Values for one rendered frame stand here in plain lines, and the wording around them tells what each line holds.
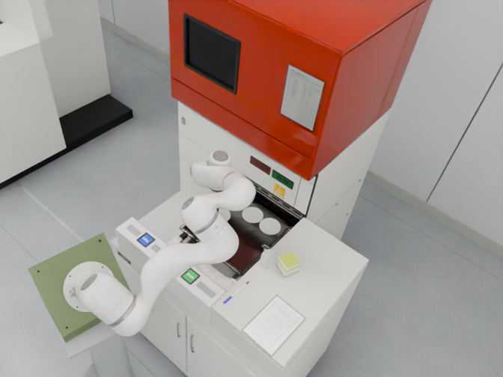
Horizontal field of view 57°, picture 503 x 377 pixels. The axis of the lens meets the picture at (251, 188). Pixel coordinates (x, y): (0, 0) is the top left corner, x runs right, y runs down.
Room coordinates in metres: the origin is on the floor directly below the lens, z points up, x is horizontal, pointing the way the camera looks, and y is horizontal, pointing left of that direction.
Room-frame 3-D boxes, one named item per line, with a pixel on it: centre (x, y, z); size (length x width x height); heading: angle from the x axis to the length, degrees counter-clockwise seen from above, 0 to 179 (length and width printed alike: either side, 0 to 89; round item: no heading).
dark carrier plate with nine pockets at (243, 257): (1.33, 0.04, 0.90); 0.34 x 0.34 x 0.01; 56
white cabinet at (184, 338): (1.20, 0.03, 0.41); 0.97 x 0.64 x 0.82; 56
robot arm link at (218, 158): (1.32, 0.14, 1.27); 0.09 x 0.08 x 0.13; 110
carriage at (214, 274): (1.10, 0.17, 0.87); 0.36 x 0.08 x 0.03; 56
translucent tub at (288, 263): (1.09, -0.19, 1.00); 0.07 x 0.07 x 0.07; 35
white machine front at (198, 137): (1.63, 0.08, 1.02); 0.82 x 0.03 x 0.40; 56
